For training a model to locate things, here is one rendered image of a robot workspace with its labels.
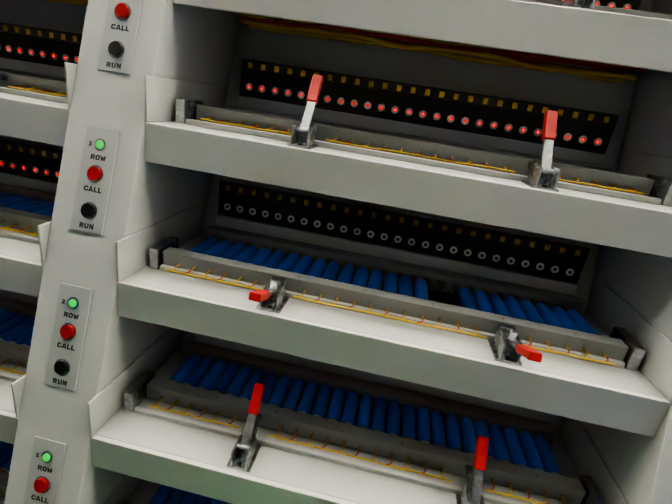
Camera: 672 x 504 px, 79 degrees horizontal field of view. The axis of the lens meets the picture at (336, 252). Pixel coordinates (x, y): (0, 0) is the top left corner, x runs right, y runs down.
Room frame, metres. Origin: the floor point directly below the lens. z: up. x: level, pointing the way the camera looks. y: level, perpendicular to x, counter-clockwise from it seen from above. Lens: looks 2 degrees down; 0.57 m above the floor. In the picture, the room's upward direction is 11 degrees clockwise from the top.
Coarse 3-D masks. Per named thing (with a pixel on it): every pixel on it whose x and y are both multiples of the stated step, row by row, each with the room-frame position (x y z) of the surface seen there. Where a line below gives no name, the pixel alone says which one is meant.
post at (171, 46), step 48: (96, 0) 0.48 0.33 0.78; (144, 0) 0.47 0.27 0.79; (96, 48) 0.48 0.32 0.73; (144, 48) 0.47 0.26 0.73; (192, 48) 0.54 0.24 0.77; (96, 96) 0.47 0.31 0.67; (144, 144) 0.48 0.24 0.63; (144, 192) 0.49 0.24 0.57; (192, 192) 0.61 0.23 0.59; (48, 240) 0.48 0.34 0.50; (96, 240) 0.47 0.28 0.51; (48, 288) 0.48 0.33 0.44; (96, 288) 0.47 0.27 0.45; (48, 336) 0.48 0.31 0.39; (96, 336) 0.47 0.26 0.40; (144, 336) 0.55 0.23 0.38; (96, 384) 0.47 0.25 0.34; (48, 432) 0.47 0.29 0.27; (96, 480) 0.50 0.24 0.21
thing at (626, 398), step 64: (128, 256) 0.48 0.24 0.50; (384, 256) 0.61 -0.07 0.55; (192, 320) 0.47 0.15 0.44; (256, 320) 0.45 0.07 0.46; (320, 320) 0.45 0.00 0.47; (384, 320) 0.48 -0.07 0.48; (640, 320) 0.47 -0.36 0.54; (448, 384) 0.44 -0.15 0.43; (512, 384) 0.43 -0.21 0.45; (576, 384) 0.42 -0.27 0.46; (640, 384) 0.43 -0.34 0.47
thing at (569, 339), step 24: (168, 264) 0.52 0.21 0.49; (192, 264) 0.51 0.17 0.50; (216, 264) 0.50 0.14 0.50; (240, 264) 0.51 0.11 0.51; (288, 288) 0.50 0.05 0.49; (312, 288) 0.49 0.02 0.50; (336, 288) 0.49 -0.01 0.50; (360, 288) 0.49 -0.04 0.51; (408, 312) 0.48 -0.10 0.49; (432, 312) 0.48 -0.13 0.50; (456, 312) 0.47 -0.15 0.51; (480, 312) 0.48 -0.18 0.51; (480, 336) 0.46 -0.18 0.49; (528, 336) 0.47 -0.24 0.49; (552, 336) 0.46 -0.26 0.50; (576, 336) 0.46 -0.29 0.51; (600, 336) 0.47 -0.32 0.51; (600, 360) 0.44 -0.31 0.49
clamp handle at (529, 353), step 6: (510, 330) 0.43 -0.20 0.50; (510, 336) 0.43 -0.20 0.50; (510, 342) 0.42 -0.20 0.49; (516, 342) 0.42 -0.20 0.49; (516, 348) 0.40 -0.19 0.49; (522, 348) 0.38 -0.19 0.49; (528, 348) 0.38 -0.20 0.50; (522, 354) 0.38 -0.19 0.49; (528, 354) 0.37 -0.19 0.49; (534, 354) 0.37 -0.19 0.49; (540, 354) 0.37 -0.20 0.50; (534, 360) 0.37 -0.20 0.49; (540, 360) 0.37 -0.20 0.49
